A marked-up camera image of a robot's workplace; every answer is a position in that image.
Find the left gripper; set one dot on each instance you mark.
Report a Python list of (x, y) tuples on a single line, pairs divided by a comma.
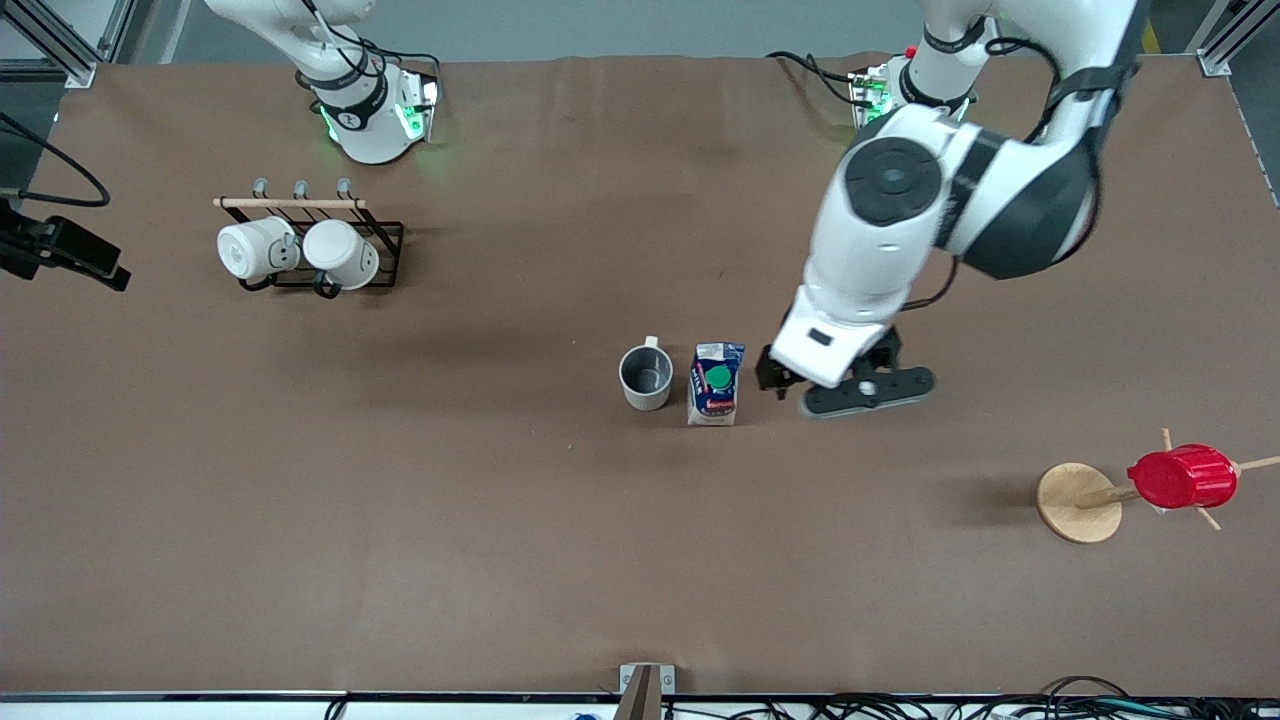
[(773, 376)]

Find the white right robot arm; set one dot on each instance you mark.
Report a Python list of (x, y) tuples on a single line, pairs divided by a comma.
[(370, 130)]

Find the red ribbed plastic cup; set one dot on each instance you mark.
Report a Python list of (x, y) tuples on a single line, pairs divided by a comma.
[(1185, 478)]

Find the blue white milk carton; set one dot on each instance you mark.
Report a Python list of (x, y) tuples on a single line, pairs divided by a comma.
[(715, 395)]

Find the brown table cover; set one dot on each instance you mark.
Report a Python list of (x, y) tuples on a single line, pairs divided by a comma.
[(600, 550)]

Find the grey ceramic mug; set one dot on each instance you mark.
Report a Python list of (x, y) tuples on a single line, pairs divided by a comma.
[(647, 390)]

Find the white mug with face print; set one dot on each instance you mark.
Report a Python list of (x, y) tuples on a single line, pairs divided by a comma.
[(250, 250)]

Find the wooden mug tree stand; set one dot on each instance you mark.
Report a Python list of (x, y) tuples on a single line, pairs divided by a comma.
[(1075, 505)]

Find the aluminium frame profile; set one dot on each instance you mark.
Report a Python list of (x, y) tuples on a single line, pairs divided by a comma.
[(1230, 40), (60, 45)]

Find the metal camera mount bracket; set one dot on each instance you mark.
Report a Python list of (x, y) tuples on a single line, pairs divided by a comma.
[(645, 685)]

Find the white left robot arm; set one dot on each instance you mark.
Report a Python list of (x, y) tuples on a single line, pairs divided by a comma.
[(880, 250)]

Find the plain white mug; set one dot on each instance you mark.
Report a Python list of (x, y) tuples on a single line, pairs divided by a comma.
[(342, 252)]

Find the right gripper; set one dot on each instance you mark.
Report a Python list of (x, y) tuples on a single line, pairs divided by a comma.
[(30, 248)]

